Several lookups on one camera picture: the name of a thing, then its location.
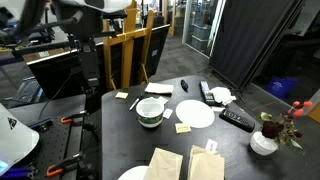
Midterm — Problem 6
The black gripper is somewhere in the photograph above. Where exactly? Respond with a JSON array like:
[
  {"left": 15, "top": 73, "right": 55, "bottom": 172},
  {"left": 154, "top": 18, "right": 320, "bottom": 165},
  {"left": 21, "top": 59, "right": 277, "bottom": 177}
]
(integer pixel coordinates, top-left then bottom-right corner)
[{"left": 64, "top": 8, "right": 128, "bottom": 40}]

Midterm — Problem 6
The black and white marker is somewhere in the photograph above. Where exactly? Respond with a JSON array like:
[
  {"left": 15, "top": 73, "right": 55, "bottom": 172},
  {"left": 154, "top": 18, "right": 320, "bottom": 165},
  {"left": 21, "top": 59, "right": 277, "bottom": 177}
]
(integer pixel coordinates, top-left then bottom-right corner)
[{"left": 128, "top": 94, "right": 145, "bottom": 112}]

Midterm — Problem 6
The white mug with green band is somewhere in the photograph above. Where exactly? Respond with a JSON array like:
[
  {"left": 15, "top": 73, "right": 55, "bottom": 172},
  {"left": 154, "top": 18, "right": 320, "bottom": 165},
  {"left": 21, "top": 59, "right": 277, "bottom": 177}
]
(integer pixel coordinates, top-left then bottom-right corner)
[{"left": 135, "top": 97, "right": 166, "bottom": 129}]

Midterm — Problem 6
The black display panel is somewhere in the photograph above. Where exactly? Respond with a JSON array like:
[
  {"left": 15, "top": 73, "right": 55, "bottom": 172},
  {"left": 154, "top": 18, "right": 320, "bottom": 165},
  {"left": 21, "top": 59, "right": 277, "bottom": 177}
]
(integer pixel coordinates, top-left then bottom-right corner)
[{"left": 27, "top": 23, "right": 171, "bottom": 100}]

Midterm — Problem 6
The tan printed paper packet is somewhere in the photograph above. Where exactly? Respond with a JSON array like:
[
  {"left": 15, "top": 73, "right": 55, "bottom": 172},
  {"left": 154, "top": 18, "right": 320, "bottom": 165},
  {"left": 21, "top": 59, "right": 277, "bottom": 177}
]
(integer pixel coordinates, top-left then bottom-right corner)
[{"left": 114, "top": 91, "right": 130, "bottom": 100}]

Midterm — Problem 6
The black computer keyboard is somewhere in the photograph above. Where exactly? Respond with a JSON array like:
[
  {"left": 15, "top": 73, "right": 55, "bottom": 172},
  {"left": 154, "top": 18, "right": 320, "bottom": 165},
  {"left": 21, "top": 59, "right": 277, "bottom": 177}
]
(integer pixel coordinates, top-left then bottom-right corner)
[{"left": 12, "top": 76, "right": 44, "bottom": 105}]

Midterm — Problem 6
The orange black bar clamp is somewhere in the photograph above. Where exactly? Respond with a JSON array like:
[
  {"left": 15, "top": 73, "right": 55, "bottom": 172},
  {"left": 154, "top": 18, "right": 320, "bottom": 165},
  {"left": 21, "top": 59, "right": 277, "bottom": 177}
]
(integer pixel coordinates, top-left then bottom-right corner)
[
  {"left": 60, "top": 110, "right": 88, "bottom": 125},
  {"left": 45, "top": 152, "right": 84, "bottom": 178}
]

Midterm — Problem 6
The large flat tan paper napkin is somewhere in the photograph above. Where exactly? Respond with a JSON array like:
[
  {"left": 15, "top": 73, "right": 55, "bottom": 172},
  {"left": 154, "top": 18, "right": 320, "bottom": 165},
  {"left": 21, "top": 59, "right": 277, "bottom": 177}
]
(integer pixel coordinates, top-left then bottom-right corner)
[{"left": 144, "top": 82, "right": 175, "bottom": 95}]

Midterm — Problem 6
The black presenter clicker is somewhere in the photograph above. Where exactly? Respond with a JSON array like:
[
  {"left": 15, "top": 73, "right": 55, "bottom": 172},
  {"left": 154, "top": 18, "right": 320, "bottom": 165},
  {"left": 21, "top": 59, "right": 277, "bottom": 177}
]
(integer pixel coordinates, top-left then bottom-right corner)
[{"left": 180, "top": 78, "right": 190, "bottom": 93}]

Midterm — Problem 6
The black optical breadboard table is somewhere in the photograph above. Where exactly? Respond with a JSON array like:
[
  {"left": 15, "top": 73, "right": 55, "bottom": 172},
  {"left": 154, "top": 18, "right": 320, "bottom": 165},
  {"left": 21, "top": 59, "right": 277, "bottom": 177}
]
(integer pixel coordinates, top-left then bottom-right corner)
[{"left": 8, "top": 94, "right": 103, "bottom": 180}]

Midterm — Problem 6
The grey storage crate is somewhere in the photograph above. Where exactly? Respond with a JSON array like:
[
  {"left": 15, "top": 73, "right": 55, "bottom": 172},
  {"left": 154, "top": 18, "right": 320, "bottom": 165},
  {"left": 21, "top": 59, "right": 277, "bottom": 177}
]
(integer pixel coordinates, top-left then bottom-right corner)
[{"left": 191, "top": 23, "right": 213, "bottom": 54}]

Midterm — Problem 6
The pink sweetener packet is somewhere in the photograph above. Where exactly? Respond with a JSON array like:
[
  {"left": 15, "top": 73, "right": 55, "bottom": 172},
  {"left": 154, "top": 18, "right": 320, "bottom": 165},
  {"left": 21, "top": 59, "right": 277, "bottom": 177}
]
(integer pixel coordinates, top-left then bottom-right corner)
[
  {"left": 205, "top": 138, "right": 219, "bottom": 153},
  {"left": 162, "top": 108, "right": 174, "bottom": 120}
]

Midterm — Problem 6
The long black remote control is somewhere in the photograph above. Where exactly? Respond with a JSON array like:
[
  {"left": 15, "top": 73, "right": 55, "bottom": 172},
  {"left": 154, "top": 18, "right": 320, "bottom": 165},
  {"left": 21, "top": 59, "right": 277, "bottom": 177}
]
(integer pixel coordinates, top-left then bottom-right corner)
[{"left": 199, "top": 80, "right": 217, "bottom": 107}]

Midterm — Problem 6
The white round plate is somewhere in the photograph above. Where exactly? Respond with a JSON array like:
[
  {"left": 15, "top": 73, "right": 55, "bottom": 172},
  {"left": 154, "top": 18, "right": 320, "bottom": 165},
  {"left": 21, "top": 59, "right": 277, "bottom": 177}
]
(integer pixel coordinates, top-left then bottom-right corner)
[
  {"left": 175, "top": 99, "right": 216, "bottom": 130},
  {"left": 117, "top": 165, "right": 150, "bottom": 180}
]

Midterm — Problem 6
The small yellow printed note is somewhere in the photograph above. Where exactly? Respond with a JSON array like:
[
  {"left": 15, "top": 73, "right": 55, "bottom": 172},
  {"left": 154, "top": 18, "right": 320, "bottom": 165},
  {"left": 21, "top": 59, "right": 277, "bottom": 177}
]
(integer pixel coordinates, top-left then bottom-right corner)
[{"left": 174, "top": 122, "right": 192, "bottom": 135}]

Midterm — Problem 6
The crumpled white tissue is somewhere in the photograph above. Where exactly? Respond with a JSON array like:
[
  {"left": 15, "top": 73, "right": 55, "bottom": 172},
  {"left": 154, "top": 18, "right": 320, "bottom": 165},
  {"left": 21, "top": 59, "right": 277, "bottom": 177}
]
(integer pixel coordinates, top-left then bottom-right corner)
[{"left": 209, "top": 86, "right": 238, "bottom": 106}]

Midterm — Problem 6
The small white paper slip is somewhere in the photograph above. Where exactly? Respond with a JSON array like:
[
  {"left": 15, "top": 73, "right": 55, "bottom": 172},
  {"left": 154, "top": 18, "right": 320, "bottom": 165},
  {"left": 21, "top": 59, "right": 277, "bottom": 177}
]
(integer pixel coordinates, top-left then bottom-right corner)
[{"left": 211, "top": 105, "right": 226, "bottom": 113}]

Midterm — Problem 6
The folded brown paper napkin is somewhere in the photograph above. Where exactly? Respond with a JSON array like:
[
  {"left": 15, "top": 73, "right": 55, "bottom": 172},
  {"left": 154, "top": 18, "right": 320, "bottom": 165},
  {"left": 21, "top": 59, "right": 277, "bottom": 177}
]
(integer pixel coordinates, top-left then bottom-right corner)
[
  {"left": 143, "top": 147, "right": 184, "bottom": 180},
  {"left": 187, "top": 144, "right": 226, "bottom": 180}
]

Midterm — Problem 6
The black curtain partition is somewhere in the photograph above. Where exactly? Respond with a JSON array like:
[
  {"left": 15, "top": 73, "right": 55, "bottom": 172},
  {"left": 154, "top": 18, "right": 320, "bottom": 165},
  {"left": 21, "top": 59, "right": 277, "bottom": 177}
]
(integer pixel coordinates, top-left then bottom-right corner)
[{"left": 209, "top": 0, "right": 306, "bottom": 89}]

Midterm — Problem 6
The short black remote control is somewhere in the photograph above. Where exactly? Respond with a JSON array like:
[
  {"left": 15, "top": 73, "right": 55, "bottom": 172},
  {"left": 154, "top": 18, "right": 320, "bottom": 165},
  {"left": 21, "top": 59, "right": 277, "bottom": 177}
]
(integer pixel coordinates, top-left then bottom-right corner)
[{"left": 218, "top": 107, "right": 256, "bottom": 133}]

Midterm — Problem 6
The blue plastic bin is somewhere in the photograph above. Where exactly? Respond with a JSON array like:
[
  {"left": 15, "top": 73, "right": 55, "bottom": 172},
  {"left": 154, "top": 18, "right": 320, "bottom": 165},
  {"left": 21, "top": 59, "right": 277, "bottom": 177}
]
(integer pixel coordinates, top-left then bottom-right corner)
[{"left": 265, "top": 75, "right": 298, "bottom": 99}]

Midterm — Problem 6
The white ribbed vase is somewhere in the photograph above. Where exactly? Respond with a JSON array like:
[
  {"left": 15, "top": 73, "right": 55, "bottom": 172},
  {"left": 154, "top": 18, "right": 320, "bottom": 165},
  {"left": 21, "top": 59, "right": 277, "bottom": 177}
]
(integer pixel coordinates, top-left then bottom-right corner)
[{"left": 249, "top": 130, "right": 279, "bottom": 157}]

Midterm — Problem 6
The wooden easel frame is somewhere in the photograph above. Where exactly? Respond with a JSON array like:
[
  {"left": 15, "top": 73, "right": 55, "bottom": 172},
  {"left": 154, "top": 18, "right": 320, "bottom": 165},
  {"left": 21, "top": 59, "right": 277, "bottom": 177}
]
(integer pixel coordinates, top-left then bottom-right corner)
[{"left": 102, "top": 0, "right": 156, "bottom": 92}]

